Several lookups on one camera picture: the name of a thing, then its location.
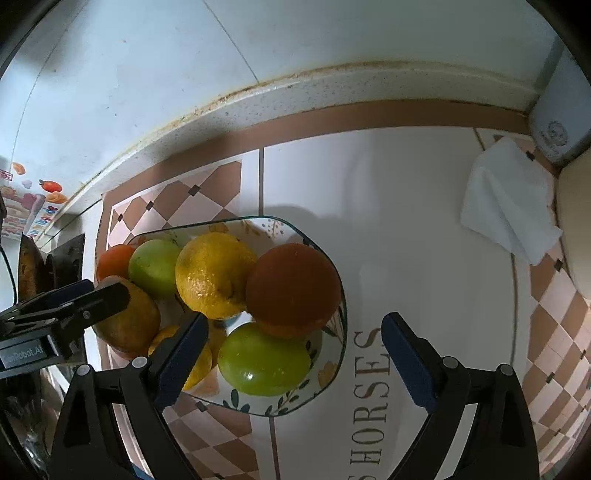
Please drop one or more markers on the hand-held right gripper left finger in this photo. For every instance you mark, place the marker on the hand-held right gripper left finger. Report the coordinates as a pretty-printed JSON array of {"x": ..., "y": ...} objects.
[{"x": 180, "y": 357}]

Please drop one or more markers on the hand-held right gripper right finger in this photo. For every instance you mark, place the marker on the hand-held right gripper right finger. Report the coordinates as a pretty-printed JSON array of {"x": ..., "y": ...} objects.
[{"x": 408, "y": 360}]

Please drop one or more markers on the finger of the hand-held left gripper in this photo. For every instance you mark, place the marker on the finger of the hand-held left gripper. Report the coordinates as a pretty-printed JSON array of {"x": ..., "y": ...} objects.
[
  {"x": 99, "y": 300},
  {"x": 60, "y": 295}
]

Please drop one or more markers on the orange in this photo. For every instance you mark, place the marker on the orange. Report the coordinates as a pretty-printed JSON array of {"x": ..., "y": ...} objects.
[
  {"x": 114, "y": 262},
  {"x": 293, "y": 290}
]

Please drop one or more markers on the yellow citrus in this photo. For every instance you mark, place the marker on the yellow citrus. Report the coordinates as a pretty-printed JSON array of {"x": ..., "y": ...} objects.
[
  {"x": 214, "y": 274},
  {"x": 217, "y": 339}
]

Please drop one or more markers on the green apple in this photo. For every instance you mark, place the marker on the green apple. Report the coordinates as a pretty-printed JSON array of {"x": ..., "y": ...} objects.
[
  {"x": 154, "y": 267},
  {"x": 263, "y": 360}
]

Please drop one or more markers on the patterned ceramic plate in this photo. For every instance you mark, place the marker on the patterned ceramic plate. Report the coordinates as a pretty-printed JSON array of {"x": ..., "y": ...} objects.
[{"x": 328, "y": 364}]

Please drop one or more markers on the checkered tablecloth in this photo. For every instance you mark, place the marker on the checkered tablecloth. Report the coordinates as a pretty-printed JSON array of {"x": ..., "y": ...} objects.
[{"x": 415, "y": 230}]

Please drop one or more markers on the white tissue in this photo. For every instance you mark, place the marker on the white tissue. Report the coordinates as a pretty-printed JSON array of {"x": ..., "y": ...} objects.
[{"x": 508, "y": 203}]

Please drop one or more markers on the cream utensil holder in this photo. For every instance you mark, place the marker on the cream utensil holder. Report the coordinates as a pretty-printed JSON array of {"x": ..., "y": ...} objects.
[{"x": 577, "y": 221}]

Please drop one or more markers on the grey spray can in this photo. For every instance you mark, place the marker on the grey spray can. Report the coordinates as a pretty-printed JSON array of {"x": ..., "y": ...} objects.
[{"x": 558, "y": 115}]

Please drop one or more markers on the colourful wall sticker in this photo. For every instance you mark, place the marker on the colourful wall sticker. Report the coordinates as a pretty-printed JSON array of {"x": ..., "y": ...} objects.
[{"x": 27, "y": 201}]

